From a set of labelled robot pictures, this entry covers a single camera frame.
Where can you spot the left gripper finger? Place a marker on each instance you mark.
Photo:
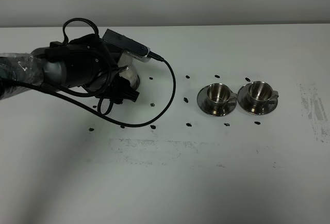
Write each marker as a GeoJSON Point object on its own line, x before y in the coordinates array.
{"type": "Point", "coordinates": [123, 91]}

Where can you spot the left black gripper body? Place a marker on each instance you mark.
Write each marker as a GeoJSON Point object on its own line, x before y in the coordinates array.
{"type": "Point", "coordinates": [105, 69]}

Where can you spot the stainless steel teapot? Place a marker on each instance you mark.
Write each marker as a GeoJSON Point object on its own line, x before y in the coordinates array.
{"type": "Point", "coordinates": [128, 70]}

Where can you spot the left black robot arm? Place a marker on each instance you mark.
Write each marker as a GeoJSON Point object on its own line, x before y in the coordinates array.
{"type": "Point", "coordinates": [84, 67]}

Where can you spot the left cup steel saucer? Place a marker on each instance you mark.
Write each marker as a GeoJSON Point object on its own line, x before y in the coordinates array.
{"type": "Point", "coordinates": [213, 110]}

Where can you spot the cup steel saucer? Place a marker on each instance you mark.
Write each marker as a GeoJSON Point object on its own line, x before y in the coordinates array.
{"type": "Point", "coordinates": [254, 110]}
{"type": "Point", "coordinates": [213, 110]}

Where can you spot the left steel teacup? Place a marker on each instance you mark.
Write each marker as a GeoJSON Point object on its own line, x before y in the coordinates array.
{"type": "Point", "coordinates": [218, 94]}

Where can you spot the steel teacup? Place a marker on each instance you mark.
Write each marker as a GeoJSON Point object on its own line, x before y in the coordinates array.
{"type": "Point", "coordinates": [260, 93]}
{"type": "Point", "coordinates": [218, 94]}

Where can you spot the right cup steel saucer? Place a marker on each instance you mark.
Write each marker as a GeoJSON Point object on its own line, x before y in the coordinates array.
{"type": "Point", "coordinates": [254, 110]}

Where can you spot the right steel teacup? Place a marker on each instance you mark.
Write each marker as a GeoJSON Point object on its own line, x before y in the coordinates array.
{"type": "Point", "coordinates": [260, 93]}

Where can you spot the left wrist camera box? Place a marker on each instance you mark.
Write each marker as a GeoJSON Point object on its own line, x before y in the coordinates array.
{"type": "Point", "coordinates": [130, 46]}

